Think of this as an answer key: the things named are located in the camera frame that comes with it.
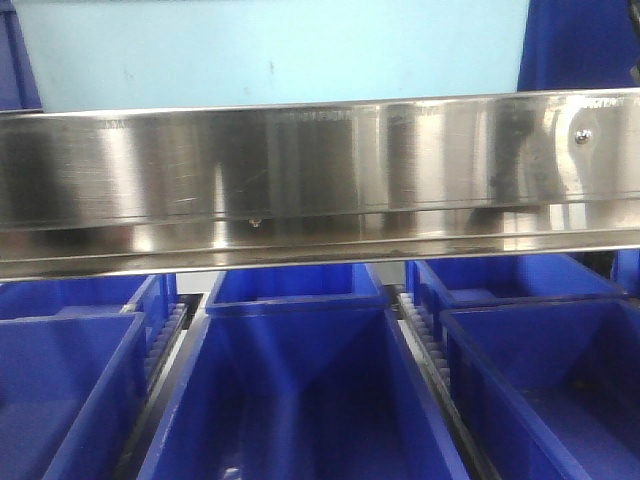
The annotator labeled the light blue plastic bin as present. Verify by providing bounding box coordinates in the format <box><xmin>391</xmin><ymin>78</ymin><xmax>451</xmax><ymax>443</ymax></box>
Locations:
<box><xmin>14</xmin><ymin>1</ymin><xmax>529</xmax><ymax>112</ymax></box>

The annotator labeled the dark blue bin rear centre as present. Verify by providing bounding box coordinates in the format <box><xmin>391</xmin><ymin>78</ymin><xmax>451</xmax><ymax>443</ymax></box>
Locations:
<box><xmin>206</xmin><ymin>263</ymin><xmax>389</xmax><ymax>316</ymax></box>

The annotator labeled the dark blue bin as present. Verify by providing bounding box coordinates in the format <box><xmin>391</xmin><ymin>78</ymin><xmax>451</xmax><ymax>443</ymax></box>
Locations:
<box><xmin>138</xmin><ymin>308</ymin><xmax>468</xmax><ymax>479</ymax></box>
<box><xmin>1</xmin><ymin>274</ymin><xmax>178</xmax><ymax>348</ymax></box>
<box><xmin>1</xmin><ymin>314</ymin><xmax>147</xmax><ymax>479</ymax></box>
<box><xmin>517</xmin><ymin>1</ymin><xmax>639</xmax><ymax>91</ymax></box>
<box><xmin>206</xmin><ymin>263</ymin><xmax>389</xmax><ymax>316</ymax></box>
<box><xmin>0</xmin><ymin>1</ymin><xmax>41</xmax><ymax>111</ymax></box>
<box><xmin>406</xmin><ymin>254</ymin><xmax>629</xmax><ymax>318</ymax></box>
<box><xmin>441</xmin><ymin>300</ymin><xmax>639</xmax><ymax>479</ymax></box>

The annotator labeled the dark blue bin rear right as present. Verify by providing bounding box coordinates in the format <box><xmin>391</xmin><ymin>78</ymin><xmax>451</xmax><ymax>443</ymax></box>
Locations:
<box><xmin>406</xmin><ymin>254</ymin><xmax>629</xmax><ymax>318</ymax></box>

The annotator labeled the dark blue bin lower centre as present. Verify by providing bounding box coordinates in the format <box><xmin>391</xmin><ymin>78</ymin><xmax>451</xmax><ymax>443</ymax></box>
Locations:
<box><xmin>138</xmin><ymin>308</ymin><xmax>468</xmax><ymax>479</ymax></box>

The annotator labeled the dark blue bin rear left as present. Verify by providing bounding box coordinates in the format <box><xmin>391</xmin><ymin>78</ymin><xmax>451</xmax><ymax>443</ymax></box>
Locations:
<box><xmin>1</xmin><ymin>274</ymin><xmax>178</xmax><ymax>348</ymax></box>

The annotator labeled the white roller track strip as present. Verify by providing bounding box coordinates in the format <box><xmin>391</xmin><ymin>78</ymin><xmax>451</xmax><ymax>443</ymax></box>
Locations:
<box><xmin>396</xmin><ymin>291</ymin><xmax>501</xmax><ymax>480</ymax></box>

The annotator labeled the dark blue bin lower right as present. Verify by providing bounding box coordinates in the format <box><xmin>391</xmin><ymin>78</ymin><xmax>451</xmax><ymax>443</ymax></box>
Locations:
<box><xmin>441</xmin><ymin>300</ymin><xmax>639</xmax><ymax>479</ymax></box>

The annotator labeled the dark blue bin lower left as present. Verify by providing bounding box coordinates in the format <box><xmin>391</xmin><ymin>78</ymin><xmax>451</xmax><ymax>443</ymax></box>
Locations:
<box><xmin>1</xmin><ymin>314</ymin><xmax>147</xmax><ymax>479</ymax></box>

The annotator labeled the dark blue bin upper right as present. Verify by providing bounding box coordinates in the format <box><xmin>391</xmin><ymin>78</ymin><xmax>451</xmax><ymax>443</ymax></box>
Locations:
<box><xmin>517</xmin><ymin>1</ymin><xmax>639</xmax><ymax>91</ymax></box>

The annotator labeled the dark blue bin upper left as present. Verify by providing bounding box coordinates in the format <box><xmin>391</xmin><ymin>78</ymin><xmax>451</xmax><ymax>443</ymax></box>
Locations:
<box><xmin>0</xmin><ymin>1</ymin><xmax>41</xmax><ymax>111</ymax></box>

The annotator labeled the stainless steel shelf rail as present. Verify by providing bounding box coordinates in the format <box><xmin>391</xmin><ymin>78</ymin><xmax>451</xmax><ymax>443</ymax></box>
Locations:
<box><xmin>1</xmin><ymin>88</ymin><xmax>639</xmax><ymax>281</ymax></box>

